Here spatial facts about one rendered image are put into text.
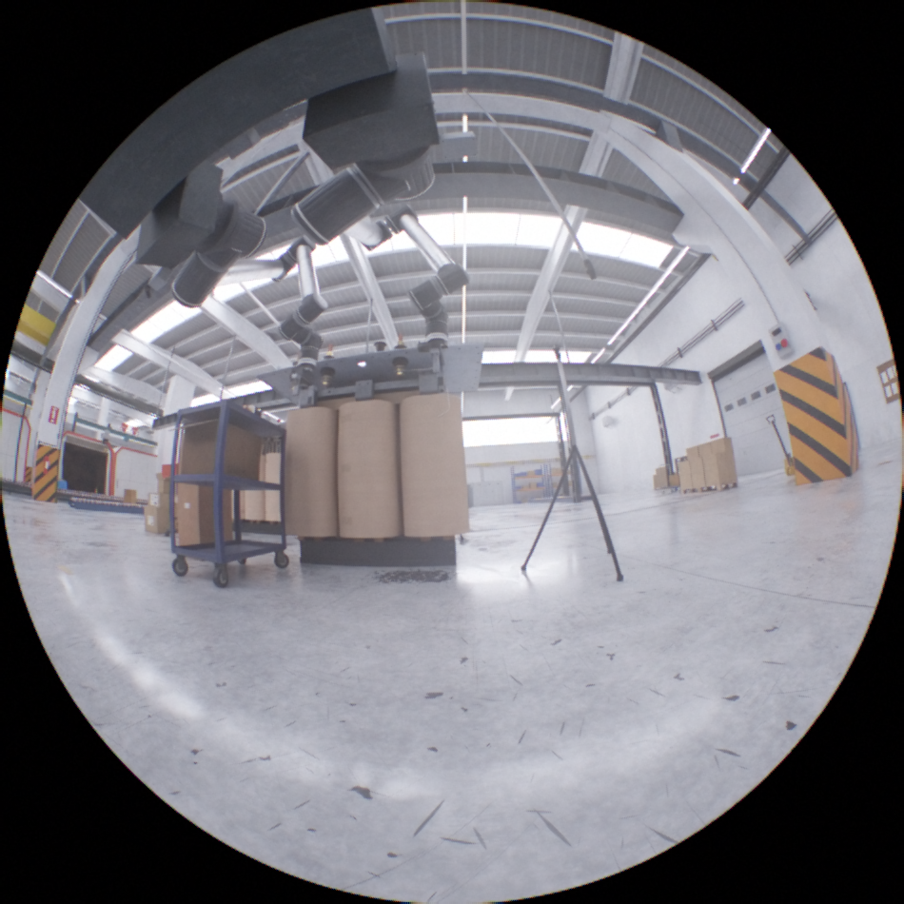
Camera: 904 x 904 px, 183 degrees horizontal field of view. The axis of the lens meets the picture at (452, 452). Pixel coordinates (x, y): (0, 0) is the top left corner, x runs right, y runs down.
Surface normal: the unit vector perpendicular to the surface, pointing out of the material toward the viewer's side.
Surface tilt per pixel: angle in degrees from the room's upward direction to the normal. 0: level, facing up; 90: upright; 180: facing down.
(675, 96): 174
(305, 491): 90
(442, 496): 90
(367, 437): 90
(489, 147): 174
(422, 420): 90
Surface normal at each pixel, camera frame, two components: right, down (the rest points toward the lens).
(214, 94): 0.06, 0.98
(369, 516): -0.03, -0.18
